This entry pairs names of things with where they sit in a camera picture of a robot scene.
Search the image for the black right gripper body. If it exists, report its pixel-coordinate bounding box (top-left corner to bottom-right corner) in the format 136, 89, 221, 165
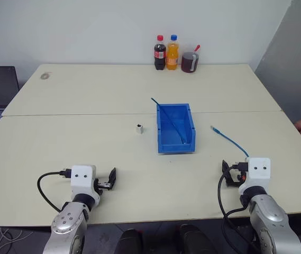
225, 168, 247, 189

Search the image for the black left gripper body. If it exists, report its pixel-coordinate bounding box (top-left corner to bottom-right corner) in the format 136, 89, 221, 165
94, 178, 113, 192

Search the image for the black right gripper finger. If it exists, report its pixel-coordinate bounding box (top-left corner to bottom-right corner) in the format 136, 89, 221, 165
221, 159, 232, 184

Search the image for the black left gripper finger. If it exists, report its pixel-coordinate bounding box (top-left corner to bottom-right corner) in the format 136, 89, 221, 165
107, 167, 117, 191

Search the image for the blue plastic storage bin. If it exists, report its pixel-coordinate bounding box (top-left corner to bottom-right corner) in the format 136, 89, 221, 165
155, 103, 197, 155

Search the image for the dark rounded shape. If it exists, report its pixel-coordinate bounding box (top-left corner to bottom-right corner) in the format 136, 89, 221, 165
115, 229, 144, 254
175, 224, 217, 254

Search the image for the orange soda bottle, blue cap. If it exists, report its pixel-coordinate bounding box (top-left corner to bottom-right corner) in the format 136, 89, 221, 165
166, 34, 180, 71

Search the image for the grey partition panel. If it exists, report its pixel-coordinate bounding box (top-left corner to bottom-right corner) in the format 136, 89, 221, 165
254, 0, 301, 161

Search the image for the cola bottle with red cap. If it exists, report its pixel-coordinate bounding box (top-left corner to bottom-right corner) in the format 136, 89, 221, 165
153, 34, 167, 71

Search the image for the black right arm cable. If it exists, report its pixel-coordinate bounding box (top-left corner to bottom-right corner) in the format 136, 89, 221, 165
217, 161, 249, 254

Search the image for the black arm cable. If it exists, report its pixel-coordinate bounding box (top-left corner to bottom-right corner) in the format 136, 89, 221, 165
217, 161, 249, 254
37, 170, 72, 213

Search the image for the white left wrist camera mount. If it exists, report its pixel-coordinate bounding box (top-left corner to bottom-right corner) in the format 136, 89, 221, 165
70, 165, 100, 206

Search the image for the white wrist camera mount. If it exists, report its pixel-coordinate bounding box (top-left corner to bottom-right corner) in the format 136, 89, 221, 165
70, 165, 100, 206
238, 157, 271, 194

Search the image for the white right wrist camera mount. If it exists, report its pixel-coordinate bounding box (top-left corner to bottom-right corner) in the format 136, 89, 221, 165
238, 157, 271, 194

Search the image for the blue Ethernet cable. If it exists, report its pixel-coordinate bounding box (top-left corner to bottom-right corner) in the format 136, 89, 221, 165
210, 125, 249, 159

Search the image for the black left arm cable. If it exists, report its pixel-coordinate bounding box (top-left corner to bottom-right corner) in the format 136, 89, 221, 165
37, 170, 72, 213

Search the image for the thin blue cable piece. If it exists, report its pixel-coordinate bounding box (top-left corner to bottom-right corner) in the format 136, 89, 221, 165
150, 97, 190, 145

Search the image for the dark red cup with handle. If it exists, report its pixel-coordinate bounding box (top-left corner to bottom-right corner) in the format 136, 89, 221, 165
180, 51, 200, 74

